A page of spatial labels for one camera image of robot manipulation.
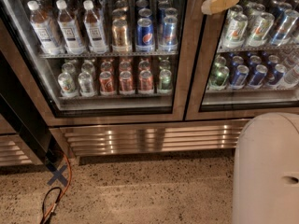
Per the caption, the glass fridge door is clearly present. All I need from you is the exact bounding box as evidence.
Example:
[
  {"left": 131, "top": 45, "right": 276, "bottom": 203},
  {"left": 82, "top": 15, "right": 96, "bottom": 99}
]
[
  {"left": 1, "top": 0, "right": 203, "bottom": 127},
  {"left": 187, "top": 0, "right": 299, "bottom": 120}
]

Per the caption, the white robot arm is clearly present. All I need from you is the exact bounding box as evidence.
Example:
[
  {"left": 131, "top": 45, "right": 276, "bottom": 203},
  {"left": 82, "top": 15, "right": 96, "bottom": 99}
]
[{"left": 201, "top": 0, "right": 299, "bottom": 224}]

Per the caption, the green can right fridge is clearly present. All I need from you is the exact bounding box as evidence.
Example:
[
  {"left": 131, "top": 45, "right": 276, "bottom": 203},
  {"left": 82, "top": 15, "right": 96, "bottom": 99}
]
[{"left": 209, "top": 66, "right": 230, "bottom": 91}]

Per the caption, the steel fridge bottom grille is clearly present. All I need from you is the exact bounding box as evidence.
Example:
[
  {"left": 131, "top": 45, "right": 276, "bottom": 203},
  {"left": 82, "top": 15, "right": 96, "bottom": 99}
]
[{"left": 50, "top": 119, "right": 249, "bottom": 158}]

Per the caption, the white 7up can left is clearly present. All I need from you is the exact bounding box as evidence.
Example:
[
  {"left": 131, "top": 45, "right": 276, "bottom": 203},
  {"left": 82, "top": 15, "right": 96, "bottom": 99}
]
[{"left": 222, "top": 14, "right": 248, "bottom": 49}]

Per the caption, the white 7up can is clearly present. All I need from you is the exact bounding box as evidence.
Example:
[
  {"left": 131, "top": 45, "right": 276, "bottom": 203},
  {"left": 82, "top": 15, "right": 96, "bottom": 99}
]
[
  {"left": 222, "top": 14, "right": 248, "bottom": 49},
  {"left": 246, "top": 12, "right": 275, "bottom": 47}
]

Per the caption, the white 7up can right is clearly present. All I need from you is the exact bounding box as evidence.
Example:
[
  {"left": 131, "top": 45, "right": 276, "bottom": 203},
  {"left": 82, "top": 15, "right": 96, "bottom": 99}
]
[{"left": 246, "top": 12, "right": 275, "bottom": 47}]

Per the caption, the blue silver can upper right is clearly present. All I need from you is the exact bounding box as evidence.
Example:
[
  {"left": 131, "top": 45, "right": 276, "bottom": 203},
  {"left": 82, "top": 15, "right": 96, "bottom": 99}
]
[{"left": 269, "top": 9, "right": 299, "bottom": 46}]

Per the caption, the blue silver soda can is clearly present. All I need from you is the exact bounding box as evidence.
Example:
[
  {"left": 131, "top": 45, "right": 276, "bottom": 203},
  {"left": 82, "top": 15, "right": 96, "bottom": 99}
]
[{"left": 159, "top": 16, "right": 178, "bottom": 51}]

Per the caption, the blue can left lower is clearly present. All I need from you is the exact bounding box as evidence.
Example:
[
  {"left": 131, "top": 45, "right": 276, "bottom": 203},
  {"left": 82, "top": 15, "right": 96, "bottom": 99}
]
[{"left": 230, "top": 64, "right": 249, "bottom": 89}]

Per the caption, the blue can right lower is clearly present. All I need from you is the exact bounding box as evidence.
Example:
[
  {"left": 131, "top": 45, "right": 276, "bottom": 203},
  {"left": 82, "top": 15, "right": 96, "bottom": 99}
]
[{"left": 248, "top": 64, "right": 268, "bottom": 87}]

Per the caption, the blue Pepsi can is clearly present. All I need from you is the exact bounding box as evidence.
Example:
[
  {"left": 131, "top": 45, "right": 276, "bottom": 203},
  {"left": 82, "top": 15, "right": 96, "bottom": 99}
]
[{"left": 136, "top": 18, "right": 154, "bottom": 52}]

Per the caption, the green silver can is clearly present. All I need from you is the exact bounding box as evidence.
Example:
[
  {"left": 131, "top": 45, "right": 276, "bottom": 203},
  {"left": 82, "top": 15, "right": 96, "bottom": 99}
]
[{"left": 157, "top": 69, "right": 172, "bottom": 93}]

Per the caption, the gold soda can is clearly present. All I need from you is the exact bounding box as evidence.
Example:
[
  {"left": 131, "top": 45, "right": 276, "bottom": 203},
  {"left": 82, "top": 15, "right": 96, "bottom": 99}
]
[{"left": 112, "top": 20, "right": 132, "bottom": 52}]

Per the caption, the red can right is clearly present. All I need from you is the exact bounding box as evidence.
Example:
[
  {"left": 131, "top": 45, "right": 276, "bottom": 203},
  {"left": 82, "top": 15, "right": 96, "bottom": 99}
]
[{"left": 138, "top": 70, "right": 154, "bottom": 94}]

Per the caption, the red can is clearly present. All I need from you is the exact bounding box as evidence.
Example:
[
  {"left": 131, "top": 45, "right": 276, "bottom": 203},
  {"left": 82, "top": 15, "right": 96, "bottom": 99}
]
[
  {"left": 99, "top": 71, "right": 116, "bottom": 95},
  {"left": 138, "top": 70, "right": 154, "bottom": 94},
  {"left": 120, "top": 71, "right": 135, "bottom": 95}
]

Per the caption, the red can middle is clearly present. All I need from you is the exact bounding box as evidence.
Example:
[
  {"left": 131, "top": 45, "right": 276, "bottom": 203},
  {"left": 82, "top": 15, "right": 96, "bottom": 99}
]
[{"left": 120, "top": 71, "right": 135, "bottom": 95}]

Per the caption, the red can left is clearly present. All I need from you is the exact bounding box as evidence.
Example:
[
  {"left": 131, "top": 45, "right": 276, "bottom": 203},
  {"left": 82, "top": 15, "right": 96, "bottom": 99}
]
[{"left": 99, "top": 71, "right": 116, "bottom": 95}]

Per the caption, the middle tea bottle white cap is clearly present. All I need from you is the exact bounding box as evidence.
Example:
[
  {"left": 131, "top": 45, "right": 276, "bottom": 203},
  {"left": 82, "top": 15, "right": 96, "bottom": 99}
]
[{"left": 56, "top": 0, "right": 85, "bottom": 54}]

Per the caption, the silver can lower shelf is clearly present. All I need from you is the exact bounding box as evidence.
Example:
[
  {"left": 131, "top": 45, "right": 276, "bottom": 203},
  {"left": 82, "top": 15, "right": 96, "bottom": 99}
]
[{"left": 78, "top": 72, "right": 96, "bottom": 97}]

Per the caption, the white green can far left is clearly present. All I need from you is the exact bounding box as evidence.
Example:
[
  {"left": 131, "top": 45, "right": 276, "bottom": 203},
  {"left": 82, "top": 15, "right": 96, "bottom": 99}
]
[{"left": 58, "top": 72, "right": 78, "bottom": 98}]

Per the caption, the left tea bottle white cap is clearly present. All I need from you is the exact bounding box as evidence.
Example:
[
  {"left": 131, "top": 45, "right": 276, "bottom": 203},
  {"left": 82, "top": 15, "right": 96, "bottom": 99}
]
[{"left": 27, "top": 1, "right": 63, "bottom": 55}]

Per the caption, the neighbour steel grille left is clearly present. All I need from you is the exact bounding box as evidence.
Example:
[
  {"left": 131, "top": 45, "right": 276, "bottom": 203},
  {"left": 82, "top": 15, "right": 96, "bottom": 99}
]
[{"left": 0, "top": 114, "right": 43, "bottom": 167}]

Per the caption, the orange floor cable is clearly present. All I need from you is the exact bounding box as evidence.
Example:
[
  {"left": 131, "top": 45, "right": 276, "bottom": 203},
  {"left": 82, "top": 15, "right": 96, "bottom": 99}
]
[{"left": 39, "top": 152, "right": 73, "bottom": 224}]

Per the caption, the black floor cable left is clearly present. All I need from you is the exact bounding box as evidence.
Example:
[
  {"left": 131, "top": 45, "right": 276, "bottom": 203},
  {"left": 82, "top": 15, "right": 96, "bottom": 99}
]
[{"left": 41, "top": 187, "right": 64, "bottom": 224}]

